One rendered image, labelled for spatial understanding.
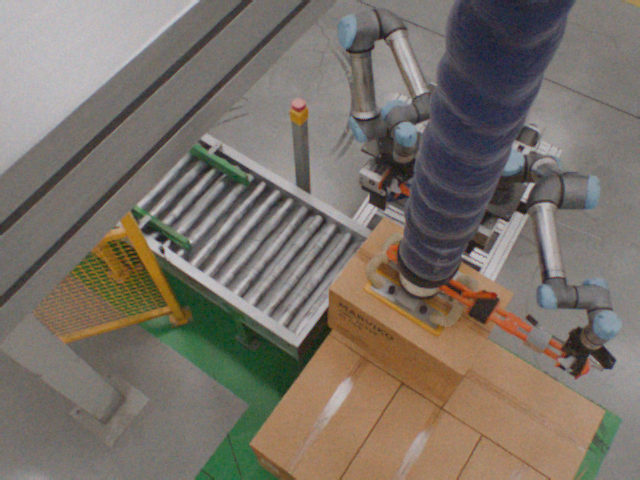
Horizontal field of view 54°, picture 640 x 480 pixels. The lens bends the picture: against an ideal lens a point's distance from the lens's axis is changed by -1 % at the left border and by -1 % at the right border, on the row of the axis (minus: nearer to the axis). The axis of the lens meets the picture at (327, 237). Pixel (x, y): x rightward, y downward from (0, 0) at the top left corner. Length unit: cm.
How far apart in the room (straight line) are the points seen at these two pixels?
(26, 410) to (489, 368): 237
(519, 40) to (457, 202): 58
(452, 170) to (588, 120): 304
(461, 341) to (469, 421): 57
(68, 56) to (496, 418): 268
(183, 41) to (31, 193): 12
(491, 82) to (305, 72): 325
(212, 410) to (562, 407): 172
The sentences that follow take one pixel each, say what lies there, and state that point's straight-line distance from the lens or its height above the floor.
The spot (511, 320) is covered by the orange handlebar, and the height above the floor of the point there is 122.
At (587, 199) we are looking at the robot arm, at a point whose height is 153.
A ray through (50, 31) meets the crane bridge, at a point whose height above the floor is 305.
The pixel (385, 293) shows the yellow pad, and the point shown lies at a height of 110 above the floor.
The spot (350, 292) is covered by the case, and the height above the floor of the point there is 108.
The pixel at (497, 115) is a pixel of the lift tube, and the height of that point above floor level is 221.
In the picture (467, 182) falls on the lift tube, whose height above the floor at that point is 195.
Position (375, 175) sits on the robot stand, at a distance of 279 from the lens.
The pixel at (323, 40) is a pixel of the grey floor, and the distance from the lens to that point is 476.
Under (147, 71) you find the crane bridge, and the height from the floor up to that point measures 304.
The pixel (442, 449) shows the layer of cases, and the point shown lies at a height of 54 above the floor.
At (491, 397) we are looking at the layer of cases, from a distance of 292.
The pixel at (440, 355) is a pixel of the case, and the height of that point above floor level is 108.
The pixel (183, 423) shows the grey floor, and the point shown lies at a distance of 345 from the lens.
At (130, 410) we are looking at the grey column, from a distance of 352.
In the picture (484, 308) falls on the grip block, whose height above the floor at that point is 122.
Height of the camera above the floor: 329
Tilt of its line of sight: 61 degrees down
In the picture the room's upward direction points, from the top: straight up
